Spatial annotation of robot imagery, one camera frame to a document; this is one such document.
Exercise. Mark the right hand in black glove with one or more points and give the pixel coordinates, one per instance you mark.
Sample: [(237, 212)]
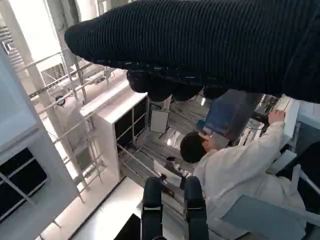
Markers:
[(200, 45)]

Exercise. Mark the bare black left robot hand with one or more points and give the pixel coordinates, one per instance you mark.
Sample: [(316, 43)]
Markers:
[(152, 200)]

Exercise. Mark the blue computer monitor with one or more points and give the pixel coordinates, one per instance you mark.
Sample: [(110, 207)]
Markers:
[(225, 112)]

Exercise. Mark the white board on stand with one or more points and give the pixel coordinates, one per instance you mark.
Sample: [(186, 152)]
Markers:
[(159, 121)]

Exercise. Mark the white grille unit with slats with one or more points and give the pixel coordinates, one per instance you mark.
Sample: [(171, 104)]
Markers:
[(105, 130)]

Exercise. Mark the person in cream coat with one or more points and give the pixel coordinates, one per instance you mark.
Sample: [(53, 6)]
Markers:
[(235, 170)]

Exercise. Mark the grey office chair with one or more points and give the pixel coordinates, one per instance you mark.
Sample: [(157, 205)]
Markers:
[(265, 217)]

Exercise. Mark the white metal rack frame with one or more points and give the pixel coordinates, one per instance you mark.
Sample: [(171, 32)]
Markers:
[(72, 82)]

